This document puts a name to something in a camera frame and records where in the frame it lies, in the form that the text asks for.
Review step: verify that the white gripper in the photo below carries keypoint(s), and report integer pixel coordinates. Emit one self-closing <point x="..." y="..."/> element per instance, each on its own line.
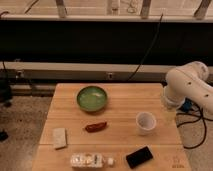
<point x="170" y="99"/>

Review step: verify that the green ceramic bowl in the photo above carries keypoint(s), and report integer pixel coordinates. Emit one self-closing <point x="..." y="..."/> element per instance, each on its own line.
<point x="92" y="98"/>

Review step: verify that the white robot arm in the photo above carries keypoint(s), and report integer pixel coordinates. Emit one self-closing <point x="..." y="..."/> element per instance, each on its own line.
<point x="188" y="81"/>

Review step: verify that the blue connector block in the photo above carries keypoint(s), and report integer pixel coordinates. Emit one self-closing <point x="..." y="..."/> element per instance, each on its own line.
<point x="187" y="105"/>

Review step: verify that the white paper cup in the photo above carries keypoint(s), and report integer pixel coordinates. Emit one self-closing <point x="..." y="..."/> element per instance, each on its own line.
<point x="145" y="122"/>

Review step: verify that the black smartphone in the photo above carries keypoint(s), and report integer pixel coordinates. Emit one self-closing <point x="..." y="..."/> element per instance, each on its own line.
<point x="139" y="157"/>

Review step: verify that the red chili pepper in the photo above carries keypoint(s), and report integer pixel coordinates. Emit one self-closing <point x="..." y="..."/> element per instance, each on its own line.
<point x="96" y="127"/>

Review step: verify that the clear plastic water bottle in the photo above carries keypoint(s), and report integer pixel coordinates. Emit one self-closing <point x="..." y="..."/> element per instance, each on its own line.
<point x="90" y="160"/>

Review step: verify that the white sponge block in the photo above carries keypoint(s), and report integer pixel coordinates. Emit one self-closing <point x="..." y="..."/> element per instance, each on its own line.
<point x="59" y="138"/>

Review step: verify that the black chair base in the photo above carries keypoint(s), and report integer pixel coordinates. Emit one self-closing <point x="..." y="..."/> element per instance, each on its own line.
<point x="5" y="96"/>

